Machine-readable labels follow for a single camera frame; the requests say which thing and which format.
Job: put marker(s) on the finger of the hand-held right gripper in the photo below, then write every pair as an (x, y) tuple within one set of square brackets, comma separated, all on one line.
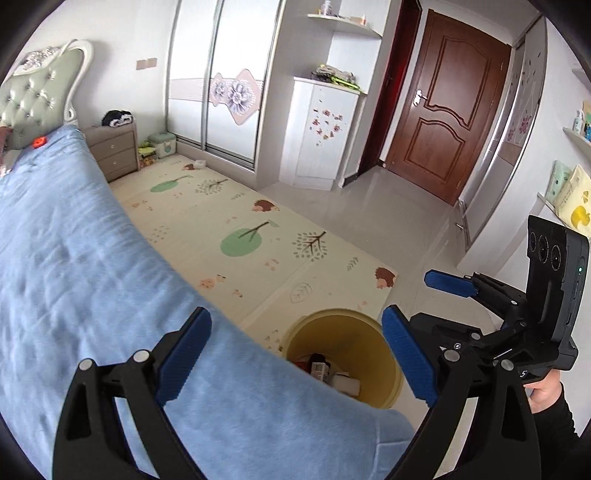
[(443, 330), (450, 281)]

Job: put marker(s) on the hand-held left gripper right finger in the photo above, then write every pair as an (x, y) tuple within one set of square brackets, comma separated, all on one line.
[(408, 355)]

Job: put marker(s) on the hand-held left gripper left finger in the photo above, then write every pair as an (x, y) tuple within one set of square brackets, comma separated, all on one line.
[(184, 355)]

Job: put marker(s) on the yellow trash bin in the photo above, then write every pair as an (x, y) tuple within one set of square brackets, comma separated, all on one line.
[(369, 346)]

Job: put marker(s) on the person's right forearm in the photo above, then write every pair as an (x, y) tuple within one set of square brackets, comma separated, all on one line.
[(556, 424)]

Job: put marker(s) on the person's right hand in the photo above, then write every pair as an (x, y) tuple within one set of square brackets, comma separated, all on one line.
[(545, 392)]

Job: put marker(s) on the small carton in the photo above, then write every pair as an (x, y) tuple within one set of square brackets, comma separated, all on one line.
[(321, 367)]

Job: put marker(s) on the yellow wipes pack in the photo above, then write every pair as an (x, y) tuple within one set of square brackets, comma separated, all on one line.
[(577, 203)]

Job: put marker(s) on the green wipes pack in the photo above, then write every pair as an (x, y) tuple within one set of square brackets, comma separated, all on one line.
[(558, 180)]

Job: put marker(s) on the blue bed blanket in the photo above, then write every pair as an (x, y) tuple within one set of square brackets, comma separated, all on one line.
[(92, 277)]

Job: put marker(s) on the printed play mat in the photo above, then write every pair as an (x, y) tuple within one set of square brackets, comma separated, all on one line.
[(207, 207)]

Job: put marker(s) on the brown wooden door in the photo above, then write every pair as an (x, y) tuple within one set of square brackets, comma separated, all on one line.
[(452, 106)]

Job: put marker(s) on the white lotion bottle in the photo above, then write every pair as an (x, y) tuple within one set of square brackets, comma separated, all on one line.
[(577, 121)]

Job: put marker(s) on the white cabinet with stickers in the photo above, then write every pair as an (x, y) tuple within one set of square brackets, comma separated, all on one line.
[(318, 138)]

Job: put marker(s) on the yellow green toy box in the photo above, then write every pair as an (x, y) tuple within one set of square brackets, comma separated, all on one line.
[(147, 154)]

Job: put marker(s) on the dark open door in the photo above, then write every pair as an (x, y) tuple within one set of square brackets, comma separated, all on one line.
[(392, 83)]

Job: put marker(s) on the green storage box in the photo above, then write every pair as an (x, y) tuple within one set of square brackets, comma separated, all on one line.
[(161, 145)]

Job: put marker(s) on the brown wooden nightstand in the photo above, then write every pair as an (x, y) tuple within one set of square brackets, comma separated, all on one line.
[(113, 152)]

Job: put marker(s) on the pile of folded clothes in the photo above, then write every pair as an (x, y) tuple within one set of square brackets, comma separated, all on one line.
[(334, 77)]

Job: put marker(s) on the black cloth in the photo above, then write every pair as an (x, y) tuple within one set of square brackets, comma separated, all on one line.
[(115, 118)]

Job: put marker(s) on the small orange object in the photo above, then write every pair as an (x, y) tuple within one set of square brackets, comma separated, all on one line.
[(39, 142)]

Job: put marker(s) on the white corner shelf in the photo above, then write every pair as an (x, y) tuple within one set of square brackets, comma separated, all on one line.
[(346, 25)]

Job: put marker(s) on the white sliding door wardrobe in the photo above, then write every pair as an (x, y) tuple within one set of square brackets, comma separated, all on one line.
[(221, 69)]

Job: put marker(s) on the tufted green bed headboard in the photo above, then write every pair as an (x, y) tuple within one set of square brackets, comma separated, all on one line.
[(41, 92)]

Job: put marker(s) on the small white bottle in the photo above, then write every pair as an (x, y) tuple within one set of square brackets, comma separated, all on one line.
[(327, 7)]

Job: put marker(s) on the white wall shelf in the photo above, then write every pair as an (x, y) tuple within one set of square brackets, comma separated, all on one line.
[(577, 137)]

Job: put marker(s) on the brown wall switch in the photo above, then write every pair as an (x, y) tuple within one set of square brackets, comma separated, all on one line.
[(146, 63)]

